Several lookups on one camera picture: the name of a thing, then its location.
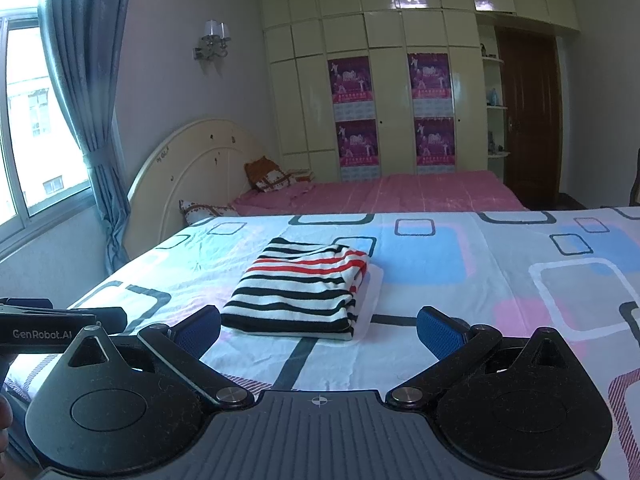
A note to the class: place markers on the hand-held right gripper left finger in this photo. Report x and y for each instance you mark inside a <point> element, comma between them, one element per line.
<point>200,327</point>

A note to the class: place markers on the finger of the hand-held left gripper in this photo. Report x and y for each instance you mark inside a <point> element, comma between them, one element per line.
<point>25,304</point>
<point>112,317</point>

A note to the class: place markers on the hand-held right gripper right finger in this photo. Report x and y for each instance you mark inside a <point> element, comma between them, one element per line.
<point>440,332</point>

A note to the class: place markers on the striped knit sweater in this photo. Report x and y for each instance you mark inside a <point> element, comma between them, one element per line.
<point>295,290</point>

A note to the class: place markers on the person's left hand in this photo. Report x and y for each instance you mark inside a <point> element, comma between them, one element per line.
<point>4,415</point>

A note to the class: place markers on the floral pillow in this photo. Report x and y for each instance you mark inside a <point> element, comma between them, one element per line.
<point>200,208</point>

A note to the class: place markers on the orange pillow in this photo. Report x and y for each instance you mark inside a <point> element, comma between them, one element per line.
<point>260,172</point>

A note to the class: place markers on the cream headboard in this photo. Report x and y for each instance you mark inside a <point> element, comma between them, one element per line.
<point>200,160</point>

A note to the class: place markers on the white patterned pillow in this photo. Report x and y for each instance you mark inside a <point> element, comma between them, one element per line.
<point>300,176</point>

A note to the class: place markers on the window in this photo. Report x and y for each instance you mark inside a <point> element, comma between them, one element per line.
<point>30,110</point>

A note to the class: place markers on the brown wooden door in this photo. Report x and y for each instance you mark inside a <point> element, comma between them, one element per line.
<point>530,120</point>

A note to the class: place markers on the blue bottle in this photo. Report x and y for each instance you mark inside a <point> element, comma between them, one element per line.
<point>494,96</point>

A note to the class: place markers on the wooden chair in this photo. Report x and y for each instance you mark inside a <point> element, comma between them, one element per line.
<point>636,185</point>

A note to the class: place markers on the blue curtain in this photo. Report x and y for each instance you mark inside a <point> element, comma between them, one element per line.
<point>85,60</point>

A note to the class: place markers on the cream corner shelf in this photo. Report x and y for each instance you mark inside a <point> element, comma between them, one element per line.
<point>492,80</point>

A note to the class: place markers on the cream wardrobe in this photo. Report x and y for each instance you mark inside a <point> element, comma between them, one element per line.
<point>390,25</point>

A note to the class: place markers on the purple wall poster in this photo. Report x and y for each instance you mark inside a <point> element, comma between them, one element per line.
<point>429,77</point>
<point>435,140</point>
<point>350,80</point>
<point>356,142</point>

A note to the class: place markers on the glass wall lamp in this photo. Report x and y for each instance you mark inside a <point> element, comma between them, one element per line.
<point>215,35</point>

